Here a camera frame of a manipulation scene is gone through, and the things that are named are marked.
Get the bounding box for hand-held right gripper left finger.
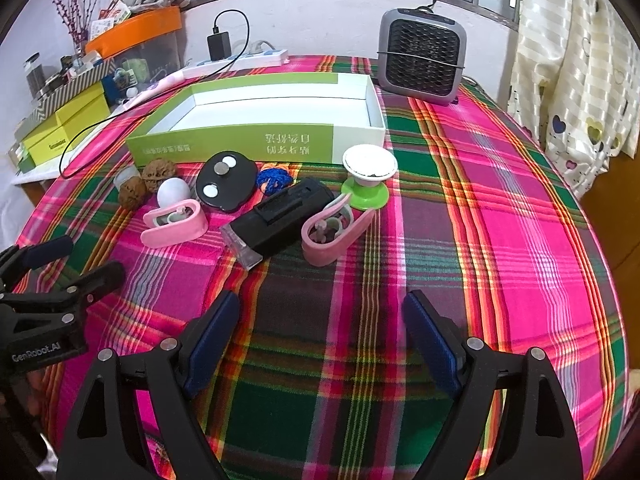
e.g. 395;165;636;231
55;290;242;480

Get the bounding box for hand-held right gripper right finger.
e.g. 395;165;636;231
402;289;586;480

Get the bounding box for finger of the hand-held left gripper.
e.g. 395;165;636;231
0;261;127;336
0;236;74;286

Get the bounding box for brown cookie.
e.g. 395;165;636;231
118;180;147;208

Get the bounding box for white ball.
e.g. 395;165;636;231
156;178;192;208

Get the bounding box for black rectangular device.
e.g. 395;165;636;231
220;177;337;268

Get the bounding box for black oval disc white dots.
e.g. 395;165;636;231
196;151;258;212

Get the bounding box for blue knitted ornament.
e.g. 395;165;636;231
256;162;301;196

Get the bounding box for white and green suction stand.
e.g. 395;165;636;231
341;144;399;211

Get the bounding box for green and white cardboard box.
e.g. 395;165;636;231
125;72;387;165

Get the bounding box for yellow-green box with black print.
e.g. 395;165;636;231
22;110;101;166

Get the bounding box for pink green plaid tablecloth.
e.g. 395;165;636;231
10;55;636;480

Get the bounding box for grey striped box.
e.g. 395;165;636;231
15;57;116;141

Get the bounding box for small blue patterned box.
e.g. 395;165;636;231
102;72;133;106

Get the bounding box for glass jar with black lid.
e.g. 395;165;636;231
25;52;43;96

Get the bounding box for pink and white lotion tube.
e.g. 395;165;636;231
125;67;188;108

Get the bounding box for pale green item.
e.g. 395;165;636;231
122;57;148;81

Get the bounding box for brown wooden cabinet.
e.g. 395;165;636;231
580;152;640;291

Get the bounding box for purple flower branches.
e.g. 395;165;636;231
47;0;116;53

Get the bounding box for clear bin with orange lid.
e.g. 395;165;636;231
85;6;183;86

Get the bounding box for colourful card packets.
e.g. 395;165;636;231
87;0;132;41

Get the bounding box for black charger plug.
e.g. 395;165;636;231
207;31;232;62

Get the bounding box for white and blue power strip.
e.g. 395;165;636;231
182;47;291;78

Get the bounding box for grey portable fan heater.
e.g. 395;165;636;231
376;7;468;107

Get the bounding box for cream curtain with hearts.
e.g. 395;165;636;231
507;0;640;201

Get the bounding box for black charging cable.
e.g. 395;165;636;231
59;9;251;180

